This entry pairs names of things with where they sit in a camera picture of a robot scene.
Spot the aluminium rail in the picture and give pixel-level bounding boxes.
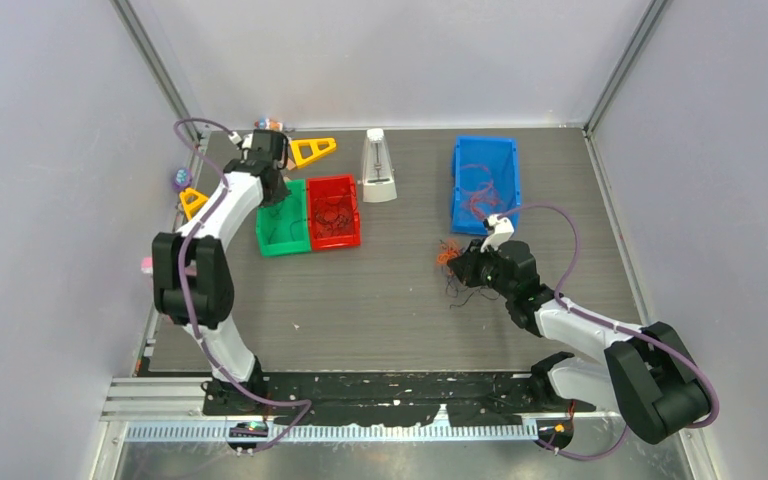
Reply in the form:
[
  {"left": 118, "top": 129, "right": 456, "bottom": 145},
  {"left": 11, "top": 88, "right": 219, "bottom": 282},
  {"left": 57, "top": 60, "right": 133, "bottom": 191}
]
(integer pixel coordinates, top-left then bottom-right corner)
[{"left": 100, "top": 377, "right": 703, "bottom": 445}]

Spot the white metronome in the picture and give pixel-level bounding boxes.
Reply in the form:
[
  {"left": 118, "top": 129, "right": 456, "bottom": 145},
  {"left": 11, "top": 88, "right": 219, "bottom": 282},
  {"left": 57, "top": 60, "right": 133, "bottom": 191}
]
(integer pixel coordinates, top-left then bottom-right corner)
[{"left": 361, "top": 128, "right": 397, "bottom": 203}]

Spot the red plastic bin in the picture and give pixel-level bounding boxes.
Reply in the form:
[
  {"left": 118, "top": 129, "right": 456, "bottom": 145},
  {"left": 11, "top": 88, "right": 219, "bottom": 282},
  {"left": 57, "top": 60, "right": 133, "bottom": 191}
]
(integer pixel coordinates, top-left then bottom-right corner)
[{"left": 306, "top": 174, "right": 361, "bottom": 251}]

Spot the small figurine toy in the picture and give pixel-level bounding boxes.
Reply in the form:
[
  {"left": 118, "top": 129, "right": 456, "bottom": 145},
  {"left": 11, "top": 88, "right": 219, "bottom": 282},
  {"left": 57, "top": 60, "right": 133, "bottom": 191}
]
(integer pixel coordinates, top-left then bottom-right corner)
[{"left": 254, "top": 118, "right": 285, "bottom": 132}]

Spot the yellow triangle toy rear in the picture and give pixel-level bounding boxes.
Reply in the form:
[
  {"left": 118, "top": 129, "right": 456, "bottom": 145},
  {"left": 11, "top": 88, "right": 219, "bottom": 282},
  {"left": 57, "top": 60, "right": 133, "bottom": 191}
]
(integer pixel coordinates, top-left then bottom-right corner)
[{"left": 290, "top": 137, "right": 338, "bottom": 169}]

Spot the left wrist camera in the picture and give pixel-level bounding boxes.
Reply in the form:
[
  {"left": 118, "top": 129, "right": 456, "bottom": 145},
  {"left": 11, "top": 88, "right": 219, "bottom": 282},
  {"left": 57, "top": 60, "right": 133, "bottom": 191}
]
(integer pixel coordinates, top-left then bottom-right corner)
[{"left": 227, "top": 131, "right": 253, "bottom": 150}]

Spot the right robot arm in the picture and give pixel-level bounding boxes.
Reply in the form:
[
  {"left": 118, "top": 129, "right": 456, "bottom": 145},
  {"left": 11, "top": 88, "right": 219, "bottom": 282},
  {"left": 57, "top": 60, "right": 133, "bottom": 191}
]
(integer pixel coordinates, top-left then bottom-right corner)
[{"left": 446, "top": 240, "right": 719, "bottom": 444}]

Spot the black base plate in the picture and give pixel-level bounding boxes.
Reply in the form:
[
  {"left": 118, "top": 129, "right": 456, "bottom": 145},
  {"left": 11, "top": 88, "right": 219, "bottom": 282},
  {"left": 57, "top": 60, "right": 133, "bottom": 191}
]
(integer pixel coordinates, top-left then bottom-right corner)
[{"left": 201, "top": 371, "right": 570, "bottom": 427}]

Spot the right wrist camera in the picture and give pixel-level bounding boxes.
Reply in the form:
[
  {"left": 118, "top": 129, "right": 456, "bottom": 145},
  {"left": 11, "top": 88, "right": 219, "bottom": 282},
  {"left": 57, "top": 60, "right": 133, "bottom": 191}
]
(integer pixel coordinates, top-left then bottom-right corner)
[{"left": 480, "top": 214, "right": 515, "bottom": 252}]

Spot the blue plastic bin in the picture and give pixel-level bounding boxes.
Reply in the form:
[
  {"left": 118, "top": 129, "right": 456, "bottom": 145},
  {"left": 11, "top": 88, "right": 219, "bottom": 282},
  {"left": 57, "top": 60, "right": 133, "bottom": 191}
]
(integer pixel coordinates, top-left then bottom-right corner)
[{"left": 450, "top": 135, "right": 522, "bottom": 236}]

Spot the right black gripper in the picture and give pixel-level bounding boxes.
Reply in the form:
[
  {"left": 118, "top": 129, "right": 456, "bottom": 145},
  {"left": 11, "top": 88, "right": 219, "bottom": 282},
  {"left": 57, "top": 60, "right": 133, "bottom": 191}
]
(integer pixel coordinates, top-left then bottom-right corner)
[{"left": 448, "top": 239, "right": 515, "bottom": 300}]

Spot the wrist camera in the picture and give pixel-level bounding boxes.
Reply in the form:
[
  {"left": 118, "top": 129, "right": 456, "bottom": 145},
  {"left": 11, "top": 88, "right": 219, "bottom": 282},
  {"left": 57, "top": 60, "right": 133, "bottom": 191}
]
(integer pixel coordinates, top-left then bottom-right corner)
[
  {"left": 227, "top": 131, "right": 253, "bottom": 150},
  {"left": 480, "top": 214, "right": 515, "bottom": 252}
]

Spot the pink metronome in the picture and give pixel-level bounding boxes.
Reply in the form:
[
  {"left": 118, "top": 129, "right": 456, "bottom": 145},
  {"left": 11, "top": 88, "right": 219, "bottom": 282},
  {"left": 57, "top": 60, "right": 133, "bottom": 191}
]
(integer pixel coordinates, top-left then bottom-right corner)
[{"left": 140, "top": 257, "right": 153, "bottom": 275}]

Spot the purple round toy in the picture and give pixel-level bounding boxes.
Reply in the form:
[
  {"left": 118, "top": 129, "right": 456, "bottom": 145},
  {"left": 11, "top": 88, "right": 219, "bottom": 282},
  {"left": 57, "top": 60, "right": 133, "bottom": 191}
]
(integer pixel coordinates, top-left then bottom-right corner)
[{"left": 172, "top": 167, "right": 193, "bottom": 194}]

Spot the yellow triangle toy left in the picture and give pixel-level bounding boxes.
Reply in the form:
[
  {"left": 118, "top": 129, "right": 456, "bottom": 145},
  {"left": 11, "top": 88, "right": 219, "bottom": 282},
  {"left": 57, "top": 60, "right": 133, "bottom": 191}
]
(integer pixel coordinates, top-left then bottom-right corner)
[{"left": 178, "top": 187, "right": 209, "bottom": 221}]

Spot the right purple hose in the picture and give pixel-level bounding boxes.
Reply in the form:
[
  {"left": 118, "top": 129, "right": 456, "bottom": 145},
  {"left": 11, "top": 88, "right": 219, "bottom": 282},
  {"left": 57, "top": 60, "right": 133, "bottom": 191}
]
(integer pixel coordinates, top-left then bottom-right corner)
[{"left": 503, "top": 202, "right": 722, "bottom": 463}]

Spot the green plastic bin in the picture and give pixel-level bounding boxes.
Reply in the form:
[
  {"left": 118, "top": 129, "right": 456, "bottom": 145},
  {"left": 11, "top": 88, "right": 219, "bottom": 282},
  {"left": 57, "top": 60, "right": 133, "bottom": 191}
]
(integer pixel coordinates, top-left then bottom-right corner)
[{"left": 256, "top": 179, "right": 312, "bottom": 257}]

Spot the yellow triangle toy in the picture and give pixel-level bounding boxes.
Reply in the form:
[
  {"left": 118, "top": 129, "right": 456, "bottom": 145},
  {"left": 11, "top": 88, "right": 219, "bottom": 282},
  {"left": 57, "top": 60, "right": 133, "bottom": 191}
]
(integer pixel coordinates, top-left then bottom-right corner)
[
  {"left": 290, "top": 137, "right": 338, "bottom": 169},
  {"left": 178, "top": 187, "right": 209, "bottom": 221}
]

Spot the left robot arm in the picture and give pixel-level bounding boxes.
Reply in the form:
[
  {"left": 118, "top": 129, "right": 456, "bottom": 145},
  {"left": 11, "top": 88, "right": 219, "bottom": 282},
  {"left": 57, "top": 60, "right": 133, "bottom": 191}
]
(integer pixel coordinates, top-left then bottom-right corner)
[{"left": 152, "top": 129, "right": 290, "bottom": 414}]

